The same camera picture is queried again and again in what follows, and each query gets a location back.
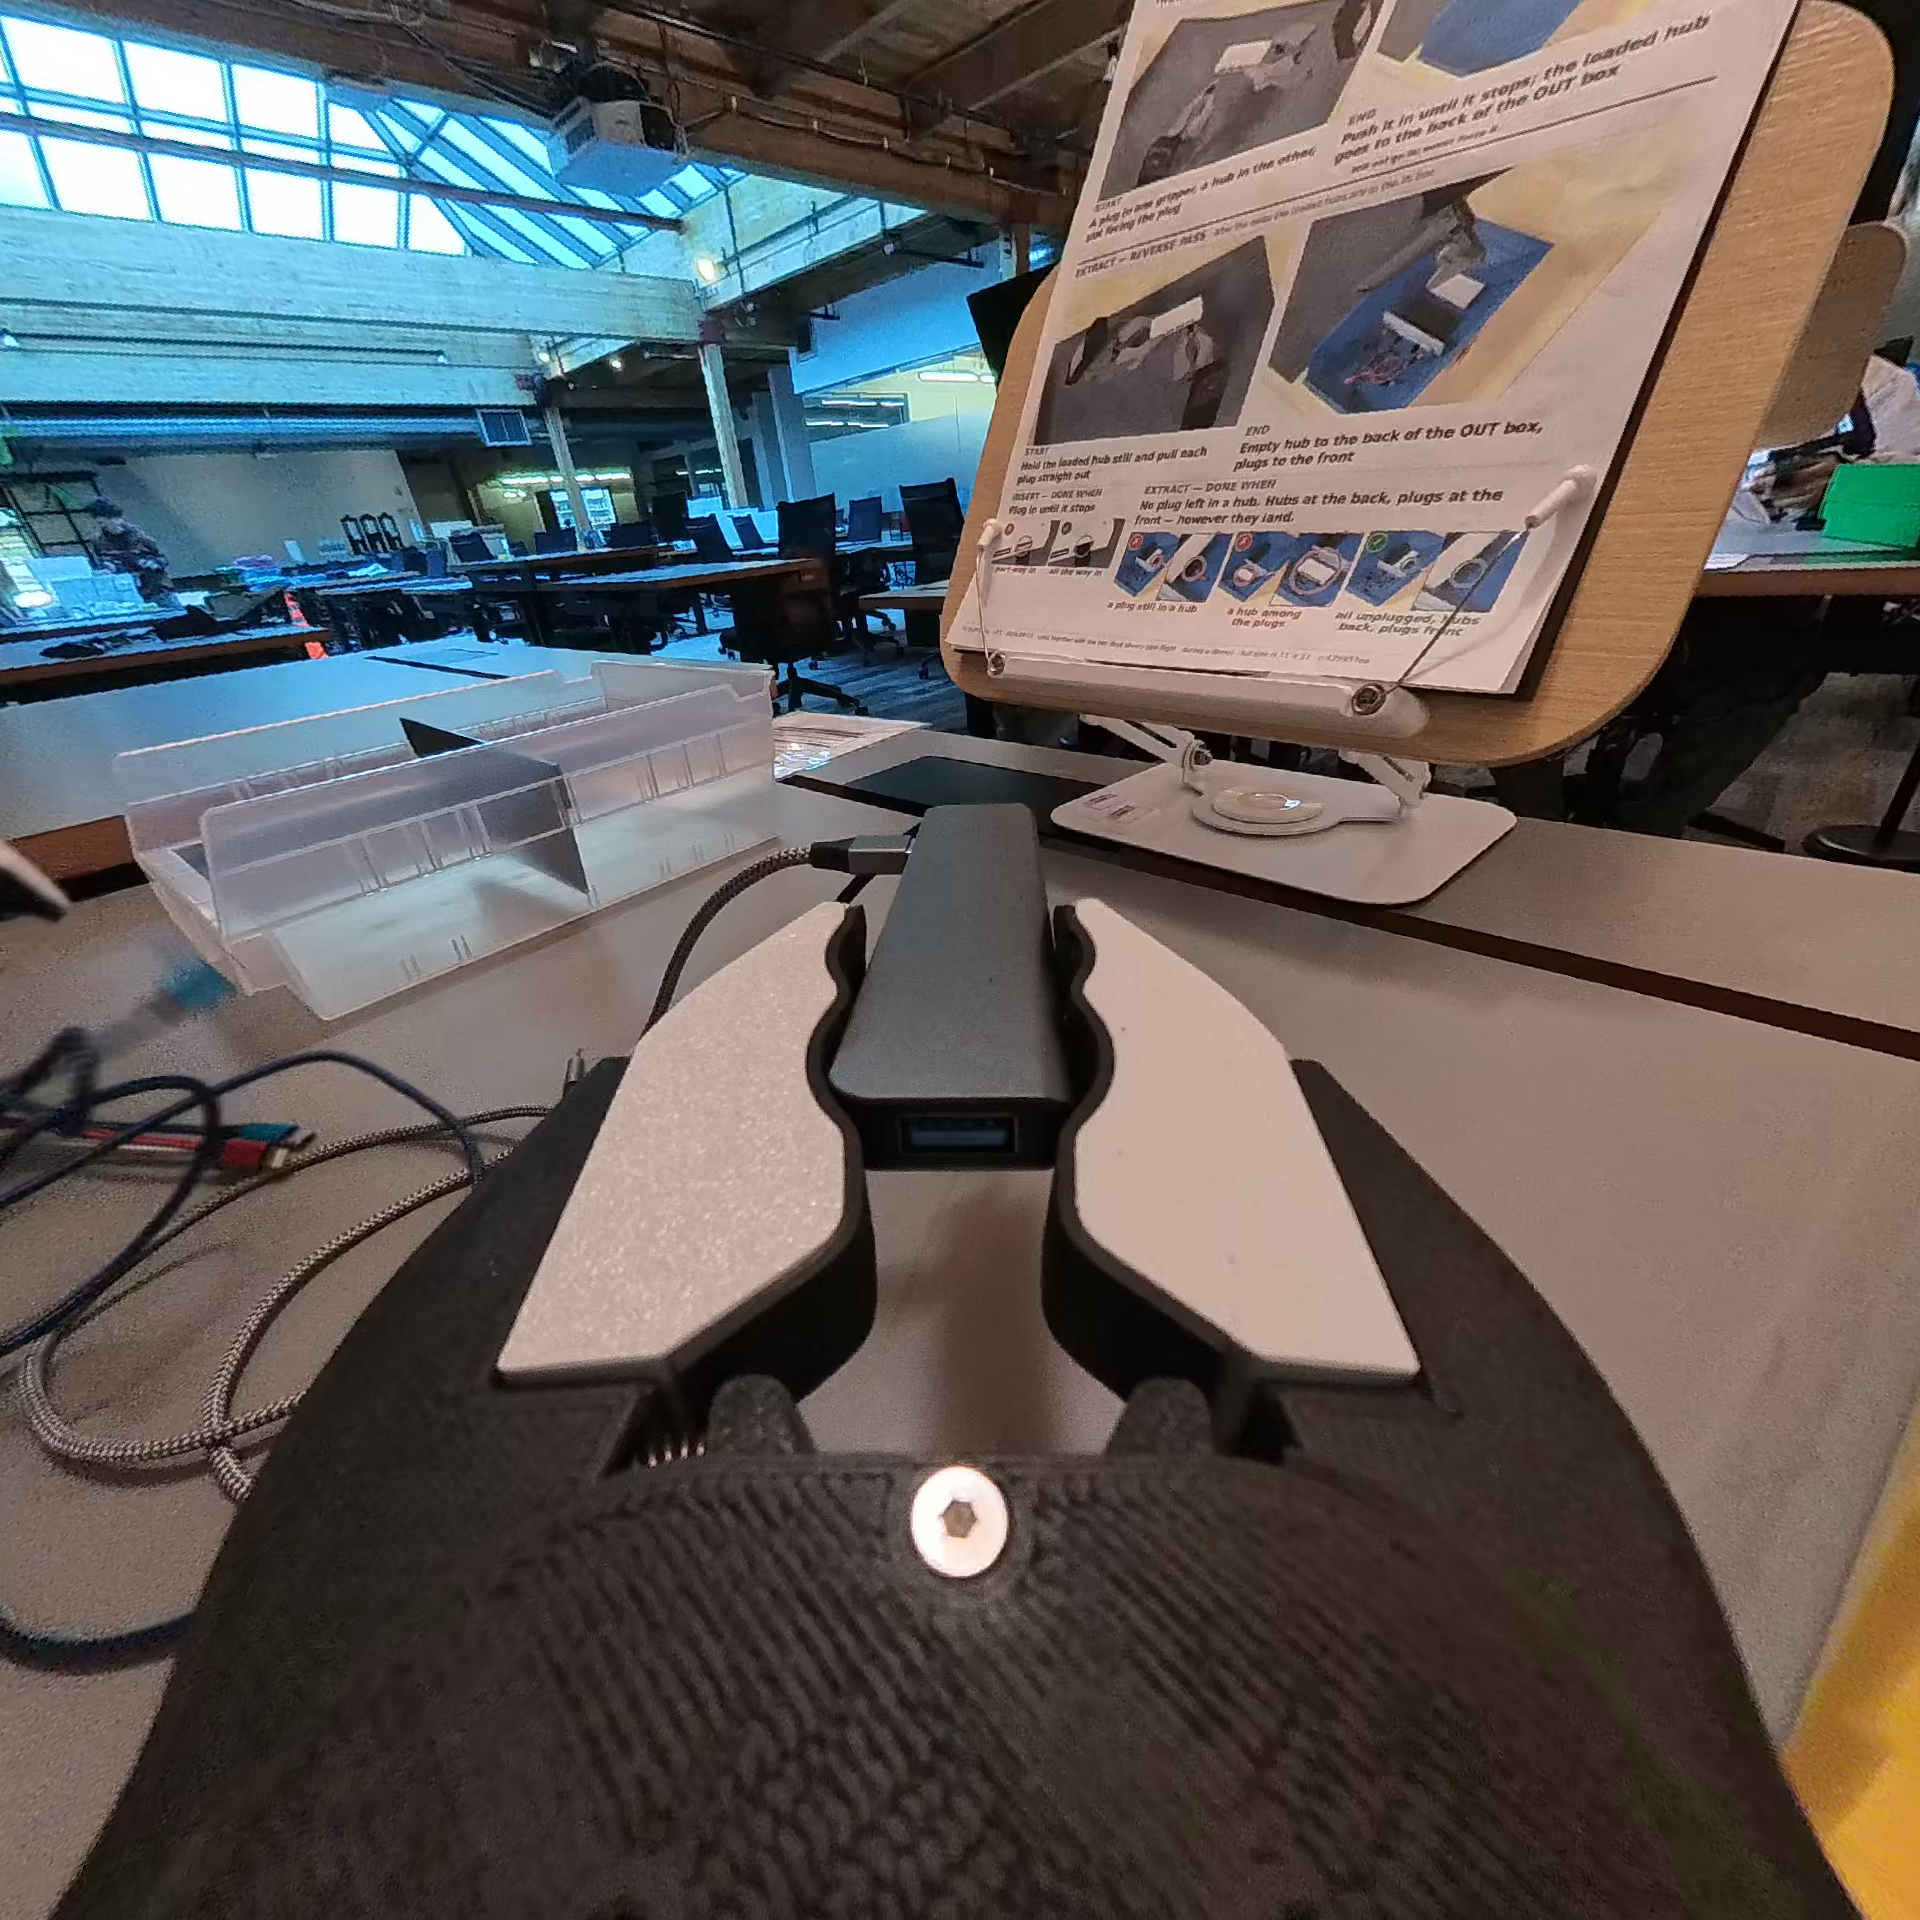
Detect black desk pad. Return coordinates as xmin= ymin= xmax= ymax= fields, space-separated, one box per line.
xmin=831 ymin=753 xmax=1142 ymax=824

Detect rows of office desks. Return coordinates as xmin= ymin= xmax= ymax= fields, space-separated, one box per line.
xmin=0 ymin=479 xmax=968 ymax=707

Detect yellow plastic bin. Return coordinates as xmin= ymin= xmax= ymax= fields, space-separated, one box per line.
xmin=1782 ymin=1501 xmax=1920 ymax=1920

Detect grey desk with wood edge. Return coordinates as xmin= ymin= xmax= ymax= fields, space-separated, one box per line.
xmin=1695 ymin=549 xmax=1920 ymax=602
xmin=0 ymin=646 xmax=774 ymax=889

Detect black usb adapter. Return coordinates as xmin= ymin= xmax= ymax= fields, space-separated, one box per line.
xmin=829 ymin=804 xmax=1076 ymax=1169

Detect blue braided cable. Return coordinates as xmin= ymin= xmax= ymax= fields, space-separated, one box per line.
xmin=0 ymin=959 xmax=488 ymax=1358

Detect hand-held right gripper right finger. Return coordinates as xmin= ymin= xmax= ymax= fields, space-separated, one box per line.
xmin=1041 ymin=897 xmax=1423 ymax=1411

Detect wooden display board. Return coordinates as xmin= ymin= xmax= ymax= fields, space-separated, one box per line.
xmin=943 ymin=0 xmax=1893 ymax=770

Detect clear plastic bin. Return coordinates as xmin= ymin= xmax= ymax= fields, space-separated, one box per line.
xmin=110 ymin=654 xmax=783 ymax=1025

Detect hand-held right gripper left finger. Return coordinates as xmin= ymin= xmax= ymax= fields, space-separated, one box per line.
xmin=496 ymin=897 xmax=879 ymax=1393

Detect plain wooden board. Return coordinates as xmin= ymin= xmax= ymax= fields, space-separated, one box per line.
xmin=1754 ymin=223 xmax=1911 ymax=452

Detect white laminated checklist sheet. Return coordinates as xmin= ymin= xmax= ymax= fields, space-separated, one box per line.
xmin=773 ymin=711 xmax=929 ymax=785

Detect grey braided usb cable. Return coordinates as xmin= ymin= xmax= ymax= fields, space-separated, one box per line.
xmin=12 ymin=831 xmax=920 ymax=1503

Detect green plastic bin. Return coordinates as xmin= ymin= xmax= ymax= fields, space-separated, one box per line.
xmin=1824 ymin=463 xmax=1920 ymax=549

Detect black divider panel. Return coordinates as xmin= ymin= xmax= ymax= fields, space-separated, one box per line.
xmin=396 ymin=718 xmax=578 ymax=891

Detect white rounded base plate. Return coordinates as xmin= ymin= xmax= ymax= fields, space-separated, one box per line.
xmin=1050 ymin=752 xmax=1520 ymax=909

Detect ceiling projector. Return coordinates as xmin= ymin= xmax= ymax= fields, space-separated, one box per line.
xmin=548 ymin=67 xmax=689 ymax=202

